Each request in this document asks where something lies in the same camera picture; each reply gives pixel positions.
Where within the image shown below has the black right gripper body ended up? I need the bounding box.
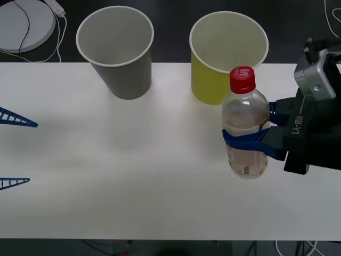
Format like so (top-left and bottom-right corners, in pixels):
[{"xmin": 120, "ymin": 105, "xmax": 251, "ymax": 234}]
[{"xmin": 283, "ymin": 88, "xmax": 341, "ymax": 176}]

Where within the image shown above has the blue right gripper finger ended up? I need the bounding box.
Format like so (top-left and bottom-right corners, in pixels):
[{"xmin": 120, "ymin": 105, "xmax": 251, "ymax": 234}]
[
  {"xmin": 268, "ymin": 97, "xmax": 294, "ymax": 126},
  {"xmin": 222, "ymin": 124, "xmax": 290, "ymax": 161}
]

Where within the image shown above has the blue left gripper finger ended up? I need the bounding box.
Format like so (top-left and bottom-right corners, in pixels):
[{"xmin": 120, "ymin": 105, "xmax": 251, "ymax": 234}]
[
  {"xmin": 0, "ymin": 177, "xmax": 31, "ymax": 191},
  {"xmin": 0, "ymin": 106, "xmax": 39, "ymax": 128}
]

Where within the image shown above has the clear bottle with red cap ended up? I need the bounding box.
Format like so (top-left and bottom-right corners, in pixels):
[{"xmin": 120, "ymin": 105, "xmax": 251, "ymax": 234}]
[{"xmin": 221, "ymin": 66, "xmax": 271, "ymax": 180}]

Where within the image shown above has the yellow-green plastic waste bin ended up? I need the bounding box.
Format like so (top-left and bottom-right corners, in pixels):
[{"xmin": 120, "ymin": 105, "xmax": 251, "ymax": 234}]
[{"xmin": 189, "ymin": 11, "xmax": 269, "ymax": 106}]

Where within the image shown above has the white round disc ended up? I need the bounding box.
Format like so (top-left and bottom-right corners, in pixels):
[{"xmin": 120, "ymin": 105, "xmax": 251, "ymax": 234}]
[{"xmin": 0, "ymin": 0, "xmax": 57, "ymax": 53}]

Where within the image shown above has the white power strip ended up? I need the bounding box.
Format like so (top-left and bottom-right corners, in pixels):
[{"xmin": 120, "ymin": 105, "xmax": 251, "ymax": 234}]
[{"xmin": 43, "ymin": 0, "xmax": 66, "ymax": 17}]

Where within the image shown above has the grey plastic waste bin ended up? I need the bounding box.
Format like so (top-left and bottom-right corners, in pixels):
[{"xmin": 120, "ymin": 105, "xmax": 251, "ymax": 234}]
[{"xmin": 75, "ymin": 6, "xmax": 155, "ymax": 101}]

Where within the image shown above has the thin black cable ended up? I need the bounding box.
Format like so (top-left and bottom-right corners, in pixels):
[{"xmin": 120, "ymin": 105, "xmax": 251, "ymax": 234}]
[{"xmin": 7, "ymin": 0, "xmax": 30, "ymax": 54}]

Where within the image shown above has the white power strip cable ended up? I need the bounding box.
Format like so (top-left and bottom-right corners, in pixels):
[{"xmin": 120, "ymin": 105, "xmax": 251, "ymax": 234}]
[{"xmin": 0, "ymin": 13, "xmax": 68, "ymax": 63}]

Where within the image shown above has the white looped cable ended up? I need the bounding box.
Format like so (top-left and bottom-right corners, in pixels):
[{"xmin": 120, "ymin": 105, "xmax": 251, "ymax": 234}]
[{"xmin": 323, "ymin": 0, "xmax": 341, "ymax": 41}]

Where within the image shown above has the white cable under table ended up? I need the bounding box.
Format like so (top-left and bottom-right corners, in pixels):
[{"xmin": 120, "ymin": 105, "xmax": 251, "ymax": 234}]
[{"xmin": 275, "ymin": 239, "xmax": 321, "ymax": 256}]

